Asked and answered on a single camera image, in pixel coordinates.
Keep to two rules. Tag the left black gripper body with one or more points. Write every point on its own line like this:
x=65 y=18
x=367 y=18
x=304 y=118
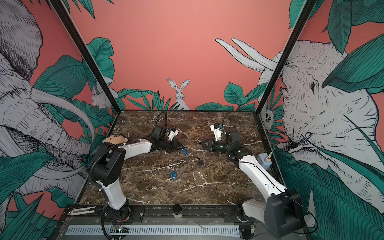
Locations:
x=169 y=145

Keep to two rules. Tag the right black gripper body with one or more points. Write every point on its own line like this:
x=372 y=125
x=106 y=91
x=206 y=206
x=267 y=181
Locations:
x=219 y=147

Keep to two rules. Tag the black padlock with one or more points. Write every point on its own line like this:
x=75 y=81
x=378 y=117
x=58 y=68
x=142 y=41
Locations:
x=200 y=163

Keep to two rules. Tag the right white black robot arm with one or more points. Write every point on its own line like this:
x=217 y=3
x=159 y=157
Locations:
x=277 y=196

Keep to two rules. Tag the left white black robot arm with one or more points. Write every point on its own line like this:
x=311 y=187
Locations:
x=107 y=164

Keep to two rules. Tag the plush doll striped shirt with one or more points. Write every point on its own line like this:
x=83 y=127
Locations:
x=115 y=139

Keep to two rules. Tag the white vented strip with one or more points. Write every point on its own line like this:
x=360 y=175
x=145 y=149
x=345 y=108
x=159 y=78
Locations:
x=152 y=230

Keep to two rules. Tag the white clip tool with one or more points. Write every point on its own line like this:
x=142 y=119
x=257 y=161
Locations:
x=82 y=211

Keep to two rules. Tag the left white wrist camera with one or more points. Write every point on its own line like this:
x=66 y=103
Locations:
x=172 y=134

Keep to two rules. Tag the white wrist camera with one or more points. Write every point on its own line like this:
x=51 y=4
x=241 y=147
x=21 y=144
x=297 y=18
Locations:
x=172 y=134
x=217 y=130

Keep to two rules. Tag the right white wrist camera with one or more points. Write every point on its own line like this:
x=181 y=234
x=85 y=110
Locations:
x=217 y=130

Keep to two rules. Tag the black knob on rail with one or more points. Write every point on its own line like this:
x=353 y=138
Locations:
x=177 y=211

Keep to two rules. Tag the black mounting rail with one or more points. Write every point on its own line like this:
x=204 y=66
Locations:
x=241 y=214

